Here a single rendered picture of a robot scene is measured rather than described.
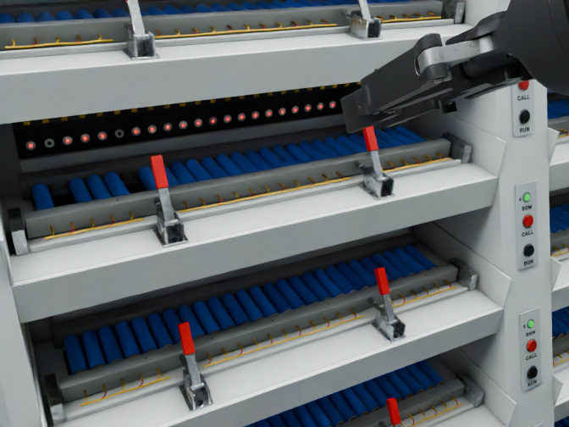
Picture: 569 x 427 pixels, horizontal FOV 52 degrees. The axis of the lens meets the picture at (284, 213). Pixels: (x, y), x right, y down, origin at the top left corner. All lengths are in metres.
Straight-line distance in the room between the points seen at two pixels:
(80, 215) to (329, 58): 0.32
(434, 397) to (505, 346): 0.13
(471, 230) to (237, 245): 0.39
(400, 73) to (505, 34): 0.07
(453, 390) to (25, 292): 0.64
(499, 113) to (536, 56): 0.50
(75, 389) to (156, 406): 0.09
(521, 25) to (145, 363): 0.54
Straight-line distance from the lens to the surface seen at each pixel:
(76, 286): 0.60
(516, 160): 0.85
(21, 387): 0.63
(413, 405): 0.92
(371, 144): 0.73
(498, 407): 0.97
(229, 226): 0.64
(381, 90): 0.39
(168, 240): 0.61
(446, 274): 0.89
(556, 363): 1.11
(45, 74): 0.58
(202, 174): 0.71
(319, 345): 0.76
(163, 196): 0.62
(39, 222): 0.65
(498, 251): 0.86
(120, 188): 0.69
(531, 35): 0.33
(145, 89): 0.60
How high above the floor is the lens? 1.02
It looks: 12 degrees down
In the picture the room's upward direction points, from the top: 7 degrees counter-clockwise
